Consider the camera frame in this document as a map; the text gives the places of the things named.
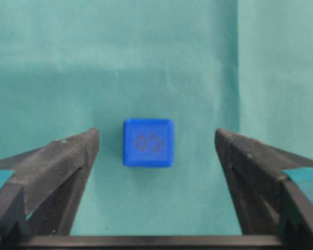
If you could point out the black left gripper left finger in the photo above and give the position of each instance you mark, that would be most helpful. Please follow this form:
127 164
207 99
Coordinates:
42 188

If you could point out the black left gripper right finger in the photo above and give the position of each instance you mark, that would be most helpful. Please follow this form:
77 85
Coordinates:
271 189

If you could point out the blue cube block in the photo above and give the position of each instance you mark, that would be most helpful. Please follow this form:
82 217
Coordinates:
148 142

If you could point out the green table cloth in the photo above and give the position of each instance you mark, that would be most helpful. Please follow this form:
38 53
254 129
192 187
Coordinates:
68 66

